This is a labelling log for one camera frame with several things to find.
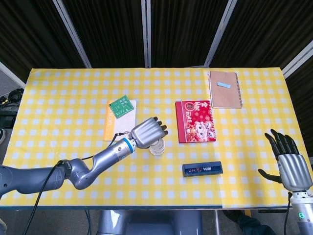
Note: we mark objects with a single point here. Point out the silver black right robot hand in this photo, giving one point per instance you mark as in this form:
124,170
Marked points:
294,172

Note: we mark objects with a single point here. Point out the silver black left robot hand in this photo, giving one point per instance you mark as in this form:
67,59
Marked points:
146,133

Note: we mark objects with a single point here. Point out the paper cup with black line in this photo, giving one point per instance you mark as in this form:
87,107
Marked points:
159,146

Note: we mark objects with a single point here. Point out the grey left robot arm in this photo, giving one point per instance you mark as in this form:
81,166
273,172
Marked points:
105,156

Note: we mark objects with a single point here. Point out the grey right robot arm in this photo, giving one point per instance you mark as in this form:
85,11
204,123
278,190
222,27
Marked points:
303,216

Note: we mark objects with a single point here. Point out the orange and white booklet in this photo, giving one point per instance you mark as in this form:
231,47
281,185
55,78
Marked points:
122,124

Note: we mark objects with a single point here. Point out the green card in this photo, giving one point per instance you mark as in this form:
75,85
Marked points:
122,106

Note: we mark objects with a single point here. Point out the red 2026 spiral calendar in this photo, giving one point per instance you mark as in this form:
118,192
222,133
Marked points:
195,122

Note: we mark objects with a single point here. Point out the dark blue long box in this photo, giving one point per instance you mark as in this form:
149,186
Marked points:
203,169

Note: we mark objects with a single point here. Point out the brown spiral notebook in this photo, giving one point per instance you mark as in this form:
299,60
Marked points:
225,95

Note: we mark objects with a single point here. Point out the yellow white checked tablecloth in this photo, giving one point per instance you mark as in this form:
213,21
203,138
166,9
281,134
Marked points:
61,110

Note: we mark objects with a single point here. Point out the grey robot torso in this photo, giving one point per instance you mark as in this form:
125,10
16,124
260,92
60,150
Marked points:
146,222

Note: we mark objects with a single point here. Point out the light blue strip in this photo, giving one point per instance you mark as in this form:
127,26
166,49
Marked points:
223,84

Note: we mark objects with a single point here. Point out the dark pleated partition panel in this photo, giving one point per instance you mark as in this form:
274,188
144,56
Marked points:
269,29
183,31
110,31
27,31

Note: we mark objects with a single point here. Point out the black floor box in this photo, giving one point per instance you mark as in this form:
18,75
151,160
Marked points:
6,121

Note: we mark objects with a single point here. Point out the black and white shoe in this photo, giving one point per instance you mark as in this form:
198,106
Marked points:
2,137

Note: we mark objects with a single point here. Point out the white partition frame post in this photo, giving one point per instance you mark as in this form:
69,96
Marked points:
146,31
12,74
298,58
218,34
73,34

